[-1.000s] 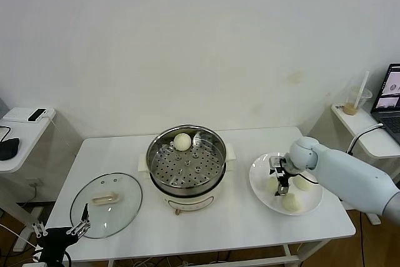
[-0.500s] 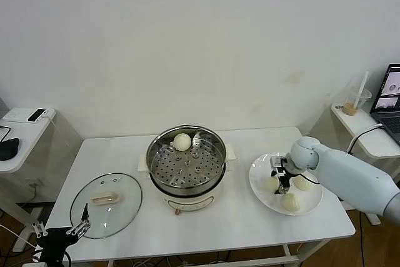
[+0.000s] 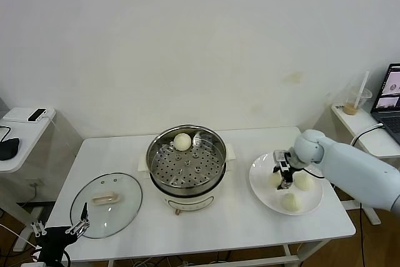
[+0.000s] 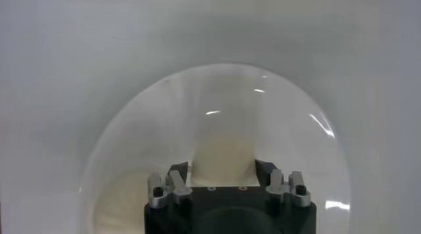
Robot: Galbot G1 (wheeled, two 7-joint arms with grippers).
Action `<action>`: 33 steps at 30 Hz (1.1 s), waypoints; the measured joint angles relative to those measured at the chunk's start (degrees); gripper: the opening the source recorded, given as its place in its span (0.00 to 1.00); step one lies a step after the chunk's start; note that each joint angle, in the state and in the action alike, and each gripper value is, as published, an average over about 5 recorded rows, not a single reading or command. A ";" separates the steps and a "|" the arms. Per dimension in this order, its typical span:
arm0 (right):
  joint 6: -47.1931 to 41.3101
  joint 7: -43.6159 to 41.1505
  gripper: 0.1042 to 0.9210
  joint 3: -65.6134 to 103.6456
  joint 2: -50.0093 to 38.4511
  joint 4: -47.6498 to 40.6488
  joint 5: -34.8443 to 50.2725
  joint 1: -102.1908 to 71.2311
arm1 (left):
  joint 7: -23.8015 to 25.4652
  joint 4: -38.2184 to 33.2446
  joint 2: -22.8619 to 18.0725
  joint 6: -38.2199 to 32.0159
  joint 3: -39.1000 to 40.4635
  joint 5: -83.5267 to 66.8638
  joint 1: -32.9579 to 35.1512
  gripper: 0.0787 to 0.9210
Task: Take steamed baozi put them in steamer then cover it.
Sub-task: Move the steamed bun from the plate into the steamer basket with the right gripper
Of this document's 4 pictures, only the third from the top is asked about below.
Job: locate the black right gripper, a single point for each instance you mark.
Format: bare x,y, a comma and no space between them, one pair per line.
287,173

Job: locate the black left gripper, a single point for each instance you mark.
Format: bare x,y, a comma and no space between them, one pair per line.
56,240

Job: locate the white steamed baozi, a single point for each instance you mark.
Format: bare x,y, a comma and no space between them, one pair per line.
273,181
292,203
182,142
305,183

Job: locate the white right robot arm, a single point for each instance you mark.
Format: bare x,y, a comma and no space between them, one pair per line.
343,160

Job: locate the stainless steel steamer basket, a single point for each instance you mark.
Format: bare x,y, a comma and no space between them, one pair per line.
187,170

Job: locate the white round plate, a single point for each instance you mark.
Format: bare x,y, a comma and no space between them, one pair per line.
262,192

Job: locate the white side table rounded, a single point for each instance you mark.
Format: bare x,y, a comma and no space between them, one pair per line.
28,145

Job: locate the black computer mouse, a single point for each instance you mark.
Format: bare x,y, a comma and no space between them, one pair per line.
7,149

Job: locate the white electric cooker base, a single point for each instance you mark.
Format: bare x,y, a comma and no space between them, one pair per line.
187,204

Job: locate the white side table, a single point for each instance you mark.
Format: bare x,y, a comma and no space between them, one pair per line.
359,123

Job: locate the clear plastic drink cup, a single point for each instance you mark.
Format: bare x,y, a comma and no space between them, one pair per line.
351,109

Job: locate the black smartphone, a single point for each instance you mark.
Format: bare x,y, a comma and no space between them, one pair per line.
37,115

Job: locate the flat white box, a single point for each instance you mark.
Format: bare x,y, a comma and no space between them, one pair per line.
15,115

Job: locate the grey laptop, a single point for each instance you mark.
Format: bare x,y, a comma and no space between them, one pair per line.
389,123

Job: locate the white drinking straw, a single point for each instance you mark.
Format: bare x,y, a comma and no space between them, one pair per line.
362,87

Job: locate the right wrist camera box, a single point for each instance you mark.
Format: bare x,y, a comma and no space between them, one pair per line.
279,156

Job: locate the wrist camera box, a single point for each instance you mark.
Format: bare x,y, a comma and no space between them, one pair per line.
279,156
29,264

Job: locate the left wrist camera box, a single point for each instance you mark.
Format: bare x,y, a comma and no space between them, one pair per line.
29,264

